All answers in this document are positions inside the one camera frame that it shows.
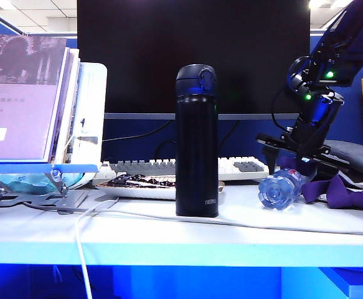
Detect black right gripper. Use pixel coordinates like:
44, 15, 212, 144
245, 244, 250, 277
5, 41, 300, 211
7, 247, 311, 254
256, 91, 346, 182

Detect clear mineral water bottle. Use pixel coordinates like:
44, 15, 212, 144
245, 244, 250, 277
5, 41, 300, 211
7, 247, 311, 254
258, 168, 309, 211

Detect black thermos flask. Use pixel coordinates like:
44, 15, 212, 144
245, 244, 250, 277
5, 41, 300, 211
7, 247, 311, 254
175, 64, 220, 218

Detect dark grey pouch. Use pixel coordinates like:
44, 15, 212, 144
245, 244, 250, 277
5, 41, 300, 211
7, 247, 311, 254
319, 139, 363, 181

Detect blue cabinet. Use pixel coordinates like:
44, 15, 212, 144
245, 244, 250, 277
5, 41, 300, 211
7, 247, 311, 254
280, 267, 363, 299

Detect white and grey keyboard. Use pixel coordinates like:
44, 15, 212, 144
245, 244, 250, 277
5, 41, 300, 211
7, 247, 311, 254
101, 156, 271, 181

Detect dark snack wrappers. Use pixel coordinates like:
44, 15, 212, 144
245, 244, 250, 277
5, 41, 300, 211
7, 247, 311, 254
106, 173, 176, 189

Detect white snack tray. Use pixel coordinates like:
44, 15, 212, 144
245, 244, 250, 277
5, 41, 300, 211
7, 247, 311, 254
95, 179, 225, 200

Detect black computer monitor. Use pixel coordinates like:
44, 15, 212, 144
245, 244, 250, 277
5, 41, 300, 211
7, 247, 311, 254
77, 0, 311, 121

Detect blue metal book stand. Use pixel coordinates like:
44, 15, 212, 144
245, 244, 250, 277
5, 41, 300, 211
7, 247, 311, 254
0, 161, 100, 216

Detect purple cover book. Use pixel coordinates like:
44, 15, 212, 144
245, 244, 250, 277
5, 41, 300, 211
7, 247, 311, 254
0, 33, 81, 163

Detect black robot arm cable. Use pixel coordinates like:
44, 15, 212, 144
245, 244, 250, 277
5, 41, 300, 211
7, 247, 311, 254
270, 88, 294, 131

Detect purple strap tote bag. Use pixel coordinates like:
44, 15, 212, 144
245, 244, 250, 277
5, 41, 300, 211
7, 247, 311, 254
276, 155, 363, 210

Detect white cable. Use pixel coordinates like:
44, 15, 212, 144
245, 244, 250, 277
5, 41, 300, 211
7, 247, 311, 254
84, 183, 363, 235
74, 197, 120, 299

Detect looped black monitor cable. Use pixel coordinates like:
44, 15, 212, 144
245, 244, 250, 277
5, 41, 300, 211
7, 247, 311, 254
155, 120, 240, 159

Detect thin black monitor cable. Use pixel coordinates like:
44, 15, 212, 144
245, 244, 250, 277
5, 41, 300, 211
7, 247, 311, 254
102, 120, 173, 144

